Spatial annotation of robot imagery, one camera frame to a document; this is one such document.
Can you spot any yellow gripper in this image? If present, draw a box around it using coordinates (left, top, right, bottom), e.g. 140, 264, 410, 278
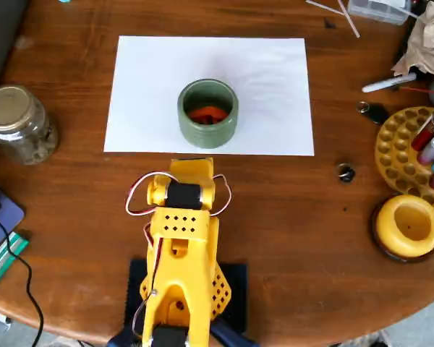
169, 157, 216, 184

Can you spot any orange plastic object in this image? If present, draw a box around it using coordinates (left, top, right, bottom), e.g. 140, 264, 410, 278
187, 105, 229, 126

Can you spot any yellow perforated robot base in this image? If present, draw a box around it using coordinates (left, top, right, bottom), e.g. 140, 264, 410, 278
140, 265, 234, 322

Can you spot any green ceramic cup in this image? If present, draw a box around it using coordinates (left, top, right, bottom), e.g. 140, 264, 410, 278
177, 78, 239, 150

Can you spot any white paper sheet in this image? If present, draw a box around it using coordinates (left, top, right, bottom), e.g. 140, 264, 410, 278
103, 35, 315, 157

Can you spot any blue clamp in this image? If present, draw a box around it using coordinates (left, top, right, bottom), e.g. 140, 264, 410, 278
211, 317, 258, 347
106, 320, 145, 347

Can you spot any glass jar with gold lid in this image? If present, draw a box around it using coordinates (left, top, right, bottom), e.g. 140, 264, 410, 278
0, 85, 59, 166

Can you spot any purple notebook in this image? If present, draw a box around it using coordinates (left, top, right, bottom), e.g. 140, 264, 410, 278
0, 180, 25, 256

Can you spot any yellow round holed tray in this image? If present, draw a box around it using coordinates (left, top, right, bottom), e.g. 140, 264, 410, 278
375, 106, 434, 210

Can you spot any thin white stick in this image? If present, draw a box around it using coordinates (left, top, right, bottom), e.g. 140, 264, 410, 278
337, 0, 361, 38
305, 0, 346, 17

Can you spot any green book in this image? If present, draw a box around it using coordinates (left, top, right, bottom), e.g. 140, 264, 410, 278
0, 231, 30, 291

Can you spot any white marker pen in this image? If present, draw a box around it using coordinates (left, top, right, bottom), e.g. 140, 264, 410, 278
361, 72, 418, 94

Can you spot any pink lighter with silver top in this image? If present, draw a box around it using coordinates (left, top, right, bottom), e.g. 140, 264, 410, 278
419, 134, 434, 166

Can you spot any clear plastic box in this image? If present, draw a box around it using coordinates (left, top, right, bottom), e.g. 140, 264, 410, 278
347, 0, 412, 25

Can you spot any crumpled brown paper bag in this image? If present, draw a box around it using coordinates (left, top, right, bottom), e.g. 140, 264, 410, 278
392, 1, 434, 82

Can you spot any white red servo cable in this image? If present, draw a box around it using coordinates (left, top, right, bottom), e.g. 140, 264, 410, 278
125, 172, 175, 218
210, 174, 233, 218

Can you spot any red black servo cable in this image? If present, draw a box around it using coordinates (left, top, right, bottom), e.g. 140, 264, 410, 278
142, 223, 165, 294

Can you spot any black key fob with ring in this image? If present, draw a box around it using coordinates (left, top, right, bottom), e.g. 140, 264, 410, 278
356, 100, 390, 126

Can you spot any yellow ring-shaped object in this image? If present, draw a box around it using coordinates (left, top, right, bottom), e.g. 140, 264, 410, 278
377, 194, 434, 258

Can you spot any thin red wire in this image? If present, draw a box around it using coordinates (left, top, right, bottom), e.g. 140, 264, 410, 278
399, 85, 434, 96

